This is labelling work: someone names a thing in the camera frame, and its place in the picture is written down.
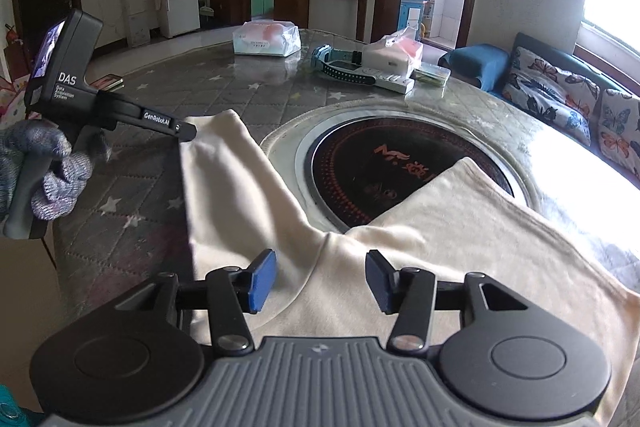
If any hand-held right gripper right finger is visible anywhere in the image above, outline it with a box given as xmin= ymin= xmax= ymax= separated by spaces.
xmin=365 ymin=249 xmax=533 ymax=353

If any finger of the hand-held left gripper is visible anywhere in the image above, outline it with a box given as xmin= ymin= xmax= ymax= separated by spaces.
xmin=99 ymin=90 xmax=198 ymax=142

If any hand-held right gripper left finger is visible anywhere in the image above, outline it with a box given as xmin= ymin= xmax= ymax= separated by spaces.
xmin=116 ymin=249 xmax=278 ymax=356

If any cream garment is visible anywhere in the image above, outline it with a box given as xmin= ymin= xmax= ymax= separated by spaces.
xmin=179 ymin=108 xmax=640 ymax=427

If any person's left hand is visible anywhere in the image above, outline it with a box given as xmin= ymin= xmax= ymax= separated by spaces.
xmin=0 ymin=117 xmax=113 ymax=223

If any smartphone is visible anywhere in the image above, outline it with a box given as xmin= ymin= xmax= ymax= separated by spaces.
xmin=87 ymin=74 xmax=125 ymax=92

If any dark wooden door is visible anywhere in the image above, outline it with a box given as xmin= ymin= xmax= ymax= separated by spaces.
xmin=10 ymin=0 xmax=69 ymax=64

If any grey star quilted table cover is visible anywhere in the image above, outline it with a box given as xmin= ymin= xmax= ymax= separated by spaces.
xmin=52 ymin=27 xmax=640 ymax=358

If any white water dispenser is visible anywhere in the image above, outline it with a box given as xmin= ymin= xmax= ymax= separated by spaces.
xmin=121 ymin=0 xmax=154 ymax=48

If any round black induction cooktop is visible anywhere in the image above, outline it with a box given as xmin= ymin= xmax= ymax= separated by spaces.
xmin=295 ymin=117 xmax=516 ymax=234

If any plastic bag of tissue packs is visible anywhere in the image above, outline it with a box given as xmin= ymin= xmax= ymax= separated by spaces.
xmin=233 ymin=21 xmax=302 ymax=57

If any blue smartwatch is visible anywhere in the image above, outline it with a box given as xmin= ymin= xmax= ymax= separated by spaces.
xmin=310 ymin=45 xmax=364 ymax=72

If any white remote control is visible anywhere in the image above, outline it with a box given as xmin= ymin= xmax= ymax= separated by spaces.
xmin=360 ymin=67 xmax=416 ymax=94

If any small clear plastic box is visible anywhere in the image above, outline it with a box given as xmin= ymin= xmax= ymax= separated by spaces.
xmin=414 ymin=62 xmax=451 ymax=87

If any plastic bag with white box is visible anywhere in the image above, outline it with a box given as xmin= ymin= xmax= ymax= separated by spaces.
xmin=362 ymin=27 xmax=424 ymax=78

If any cardboard box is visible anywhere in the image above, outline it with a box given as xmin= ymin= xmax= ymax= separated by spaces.
xmin=0 ymin=234 xmax=57 ymax=414

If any blue sofa armrest cushion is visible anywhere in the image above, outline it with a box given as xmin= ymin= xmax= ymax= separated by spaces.
xmin=438 ymin=44 xmax=511 ymax=93

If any butterfly print cushion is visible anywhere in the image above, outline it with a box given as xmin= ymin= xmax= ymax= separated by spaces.
xmin=597 ymin=89 xmax=640 ymax=180
xmin=502 ymin=46 xmax=601 ymax=147

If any dark blue sofa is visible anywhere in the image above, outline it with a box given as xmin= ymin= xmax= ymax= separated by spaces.
xmin=509 ymin=32 xmax=640 ymax=188

